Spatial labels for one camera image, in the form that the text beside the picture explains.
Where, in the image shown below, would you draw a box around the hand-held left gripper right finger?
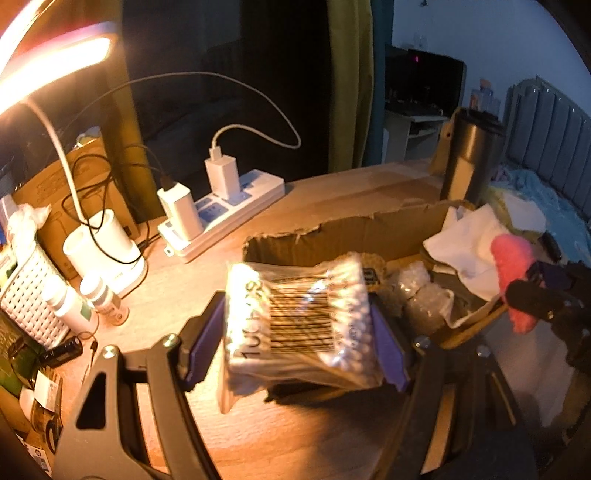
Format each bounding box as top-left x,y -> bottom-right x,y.
368,300 -> 539,480

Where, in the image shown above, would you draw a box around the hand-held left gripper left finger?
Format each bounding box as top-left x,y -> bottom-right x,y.
53,291 -> 228,480

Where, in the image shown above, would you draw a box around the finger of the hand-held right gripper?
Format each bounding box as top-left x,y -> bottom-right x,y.
505,278 -> 587,325
526,260 -> 583,290

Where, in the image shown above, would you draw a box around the pink fluffy cloth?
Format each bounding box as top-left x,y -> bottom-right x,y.
489,233 -> 539,335

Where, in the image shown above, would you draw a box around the white paper towel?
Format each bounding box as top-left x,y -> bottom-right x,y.
422,203 -> 548,301

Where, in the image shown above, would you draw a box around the cotton swab pack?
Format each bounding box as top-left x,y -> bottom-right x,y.
217,251 -> 386,414

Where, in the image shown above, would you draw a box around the brown cardboard box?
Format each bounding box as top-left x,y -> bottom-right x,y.
242,198 -> 509,352

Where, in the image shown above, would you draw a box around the black car key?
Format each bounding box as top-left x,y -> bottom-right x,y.
542,231 -> 563,265

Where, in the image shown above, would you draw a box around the bubble wrap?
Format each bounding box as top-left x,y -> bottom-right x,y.
385,261 -> 455,333

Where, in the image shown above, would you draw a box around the grey cloth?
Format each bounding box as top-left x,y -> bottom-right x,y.
431,268 -> 492,317

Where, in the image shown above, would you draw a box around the yellow tissue pack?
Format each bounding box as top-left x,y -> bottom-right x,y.
485,185 -> 548,236

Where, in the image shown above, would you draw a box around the light blue blanket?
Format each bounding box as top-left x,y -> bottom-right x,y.
489,168 -> 591,259

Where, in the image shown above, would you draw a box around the white small bottle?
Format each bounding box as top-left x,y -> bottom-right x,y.
41,274 -> 100,335
79,274 -> 130,326

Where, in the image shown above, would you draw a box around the stainless steel tumbler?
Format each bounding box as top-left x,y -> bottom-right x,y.
438,106 -> 506,204

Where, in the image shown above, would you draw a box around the grey padded headboard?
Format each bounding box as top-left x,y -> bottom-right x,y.
503,76 -> 591,208

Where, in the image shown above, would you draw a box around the black small cylinder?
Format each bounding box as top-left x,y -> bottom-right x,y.
39,337 -> 84,368

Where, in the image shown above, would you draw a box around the white desk lamp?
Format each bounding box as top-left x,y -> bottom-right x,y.
0,0 -> 148,296

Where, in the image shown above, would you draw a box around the white power strip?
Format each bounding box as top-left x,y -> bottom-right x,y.
157,170 -> 286,264

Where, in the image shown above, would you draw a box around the white paper cards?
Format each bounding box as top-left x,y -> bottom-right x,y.
18,369 -> 64,462

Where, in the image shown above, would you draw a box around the white perforated basket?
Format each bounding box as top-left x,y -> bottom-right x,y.
0,240 -> 70,348

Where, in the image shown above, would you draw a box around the green packet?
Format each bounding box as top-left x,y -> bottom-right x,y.
0,314 -> 40,398

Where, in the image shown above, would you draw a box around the white cabinet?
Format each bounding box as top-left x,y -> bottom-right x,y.
383,108 -> 451,162

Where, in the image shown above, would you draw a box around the crumpled white tissue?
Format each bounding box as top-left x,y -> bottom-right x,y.
7,203 -> 52,241

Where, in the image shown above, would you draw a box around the black monitor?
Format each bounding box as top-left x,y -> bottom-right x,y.
385,46 -> 467,116

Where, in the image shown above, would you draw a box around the brown carton behind lamp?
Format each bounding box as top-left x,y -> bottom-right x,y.
11,138 -> 139,280

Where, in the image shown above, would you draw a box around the teal curtain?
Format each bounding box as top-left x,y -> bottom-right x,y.
369,0 -> 396,164

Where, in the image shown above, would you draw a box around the yellow curtain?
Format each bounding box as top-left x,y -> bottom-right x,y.
325,0 -> 375,171

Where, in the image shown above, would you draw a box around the white charger with black cable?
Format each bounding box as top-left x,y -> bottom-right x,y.
157,182 -> 204,241

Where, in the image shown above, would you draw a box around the black cable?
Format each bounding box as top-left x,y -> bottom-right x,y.
62,143 -> 178,259

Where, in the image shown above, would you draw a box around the white charging cable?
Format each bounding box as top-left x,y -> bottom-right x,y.
60,71 -> 302,160

